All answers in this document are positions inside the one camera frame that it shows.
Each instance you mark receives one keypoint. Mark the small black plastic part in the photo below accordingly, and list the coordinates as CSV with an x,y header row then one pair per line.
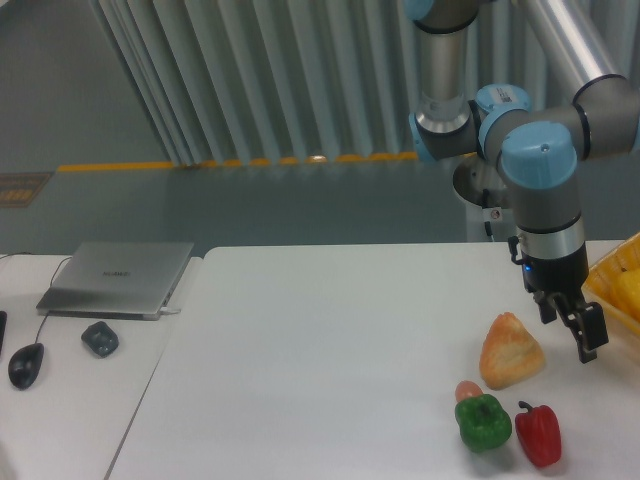
x,y
101,339

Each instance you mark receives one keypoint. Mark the red bell pepper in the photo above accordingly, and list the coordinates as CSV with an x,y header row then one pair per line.
x,y
538,431

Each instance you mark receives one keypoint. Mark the black device at edge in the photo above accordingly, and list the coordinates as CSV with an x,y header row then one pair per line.
x,y
3,324

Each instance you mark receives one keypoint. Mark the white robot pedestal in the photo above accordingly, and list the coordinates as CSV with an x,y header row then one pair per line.
x,y
488,214

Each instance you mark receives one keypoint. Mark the triangular puff pastry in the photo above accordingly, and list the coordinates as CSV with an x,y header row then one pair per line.
x,y
510,354

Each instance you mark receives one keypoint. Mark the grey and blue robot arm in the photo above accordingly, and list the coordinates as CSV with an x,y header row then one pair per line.
x,y
534,153

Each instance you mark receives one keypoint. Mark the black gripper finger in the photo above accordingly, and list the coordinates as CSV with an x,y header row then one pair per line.
x,y
546,307
586,321

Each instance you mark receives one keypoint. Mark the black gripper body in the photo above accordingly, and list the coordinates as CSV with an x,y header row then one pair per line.
x,y
562,275

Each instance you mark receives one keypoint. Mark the black computer mouse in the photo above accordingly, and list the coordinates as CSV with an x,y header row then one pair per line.
x,y
25,364

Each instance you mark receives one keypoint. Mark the silver laptop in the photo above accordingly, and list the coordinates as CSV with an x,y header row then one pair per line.
x,y
117,280

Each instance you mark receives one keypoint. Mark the white corrugated curtain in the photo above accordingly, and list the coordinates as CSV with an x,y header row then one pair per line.
x,y
262,81

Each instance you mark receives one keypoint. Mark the pink egg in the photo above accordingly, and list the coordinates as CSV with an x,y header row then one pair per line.
x,y
467,389

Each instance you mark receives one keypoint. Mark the yellow wicker basket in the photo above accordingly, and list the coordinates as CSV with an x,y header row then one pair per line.
x,y
613,282

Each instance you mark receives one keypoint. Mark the green bell pepper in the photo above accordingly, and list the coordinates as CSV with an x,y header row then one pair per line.
x,y
483,423

